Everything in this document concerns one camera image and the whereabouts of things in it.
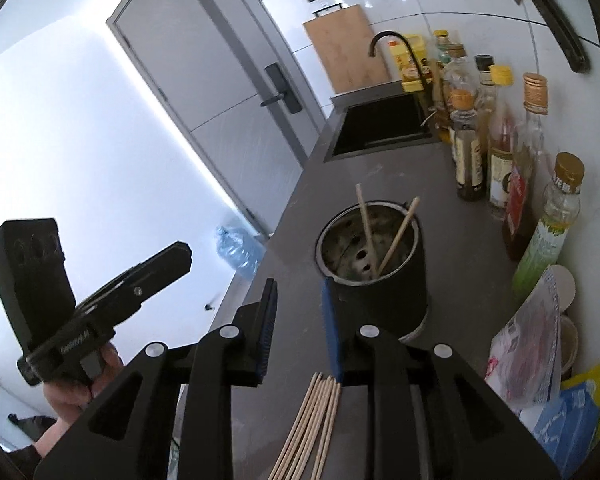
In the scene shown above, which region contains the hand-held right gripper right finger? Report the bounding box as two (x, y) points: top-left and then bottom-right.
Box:
(321, 277), (563, 480)

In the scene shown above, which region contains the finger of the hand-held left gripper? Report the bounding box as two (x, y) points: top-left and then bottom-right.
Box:
(74, 241), (193, 331)

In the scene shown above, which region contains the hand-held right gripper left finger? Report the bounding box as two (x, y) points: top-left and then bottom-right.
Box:
(32, 277), (278, 480)

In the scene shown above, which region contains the black cylindrical chopstick holder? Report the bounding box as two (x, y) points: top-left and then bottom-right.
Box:
(315, 201), (428, 343)

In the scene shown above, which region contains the bundle of wooden chopsticks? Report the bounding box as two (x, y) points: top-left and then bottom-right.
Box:
(267, 372), (342, 480)

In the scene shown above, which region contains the person's left forearm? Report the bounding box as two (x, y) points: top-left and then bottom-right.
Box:
(32, 410), (83, 458)

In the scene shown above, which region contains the person's left hand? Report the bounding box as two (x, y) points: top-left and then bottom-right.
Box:
(42, 344), (126, 423)

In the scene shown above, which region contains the blue water jug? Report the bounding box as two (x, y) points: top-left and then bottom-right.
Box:
(215, 225), (266, 278)

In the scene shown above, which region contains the pale wooden chopstick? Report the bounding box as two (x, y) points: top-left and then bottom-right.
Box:
(355, 183), (381, 277)
(377, 196), (421, 276)

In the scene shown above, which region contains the clear bag red print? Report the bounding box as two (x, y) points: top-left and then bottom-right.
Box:
(485, 265), (563, 406)

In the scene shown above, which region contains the grey door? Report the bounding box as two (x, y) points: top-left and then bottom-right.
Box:
(107, 0), (326, 235)

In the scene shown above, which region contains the black sink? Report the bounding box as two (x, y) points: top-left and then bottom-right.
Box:
(322, 91), (443, 162)

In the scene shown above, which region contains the dark sauce bottle orange cap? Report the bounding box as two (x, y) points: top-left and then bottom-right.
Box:
(450, 90), (487, 202)

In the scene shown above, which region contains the paper cup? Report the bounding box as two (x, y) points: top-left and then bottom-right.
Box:
(545, 264), (578, 311)
(557, 315), (580, 376)

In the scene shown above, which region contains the yellow cap bottle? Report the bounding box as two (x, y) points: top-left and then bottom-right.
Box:
(487, 65), (518, 221)

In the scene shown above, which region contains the tall red label bottle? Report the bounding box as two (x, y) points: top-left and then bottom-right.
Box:
(501, 73), (551, 261)

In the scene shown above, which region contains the blue and white bag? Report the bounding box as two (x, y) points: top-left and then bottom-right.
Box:
(520, 380), (600, 478)

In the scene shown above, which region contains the wooden cutting board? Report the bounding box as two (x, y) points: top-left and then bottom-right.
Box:
(302, 4), (393, 95)

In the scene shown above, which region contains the yellow oil container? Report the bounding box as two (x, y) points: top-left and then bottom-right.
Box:
(387, 35), (433, 93)

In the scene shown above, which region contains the clear glass bottle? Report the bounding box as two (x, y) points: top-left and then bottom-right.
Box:
(440, 44), (476, 111)

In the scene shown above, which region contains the black cap bottle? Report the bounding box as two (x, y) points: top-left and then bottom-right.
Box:
(474, 54), (497, 111)

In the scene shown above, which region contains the black faucet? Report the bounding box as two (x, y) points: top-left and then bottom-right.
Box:
(369, 31), (453, 126)

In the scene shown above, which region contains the small bottle gold cap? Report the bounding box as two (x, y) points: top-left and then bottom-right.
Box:
(432, 30), (453, 63)

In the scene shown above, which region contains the black range hood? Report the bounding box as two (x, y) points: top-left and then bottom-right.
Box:
(507, 0), (591, 73)

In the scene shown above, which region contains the black door lock handle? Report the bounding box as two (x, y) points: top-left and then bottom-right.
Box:
(260, 63), (303, 115)

